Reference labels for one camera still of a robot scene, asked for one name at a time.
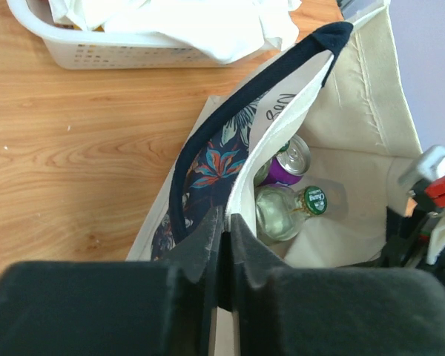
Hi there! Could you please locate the cream canvas tote bag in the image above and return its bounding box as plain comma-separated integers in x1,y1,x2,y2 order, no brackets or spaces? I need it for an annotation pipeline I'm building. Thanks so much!
128,1,421,268

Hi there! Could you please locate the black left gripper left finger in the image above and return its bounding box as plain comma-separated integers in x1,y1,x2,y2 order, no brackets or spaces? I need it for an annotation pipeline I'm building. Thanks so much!
0,207,223,355

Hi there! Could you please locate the clear glass bottle green cap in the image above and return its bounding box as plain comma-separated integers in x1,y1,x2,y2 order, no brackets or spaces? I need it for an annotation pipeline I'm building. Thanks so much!
254,185,328,245

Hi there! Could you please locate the purple soda can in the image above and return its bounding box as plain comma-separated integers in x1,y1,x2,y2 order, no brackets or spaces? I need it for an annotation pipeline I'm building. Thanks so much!
261,135,312,186

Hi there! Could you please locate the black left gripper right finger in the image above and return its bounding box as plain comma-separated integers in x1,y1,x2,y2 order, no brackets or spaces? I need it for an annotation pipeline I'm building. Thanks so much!
230,214,445,355

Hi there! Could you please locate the white plastic basket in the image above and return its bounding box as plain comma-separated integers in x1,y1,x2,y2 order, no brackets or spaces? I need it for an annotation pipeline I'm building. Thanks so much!
6,0,283,70

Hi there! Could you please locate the white crumpled cloth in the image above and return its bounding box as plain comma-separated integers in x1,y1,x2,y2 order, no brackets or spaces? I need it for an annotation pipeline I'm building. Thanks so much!
49,0,301,65

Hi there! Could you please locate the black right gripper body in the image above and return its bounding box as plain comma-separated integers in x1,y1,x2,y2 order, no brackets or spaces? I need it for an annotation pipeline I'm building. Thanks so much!
381,197,445,268

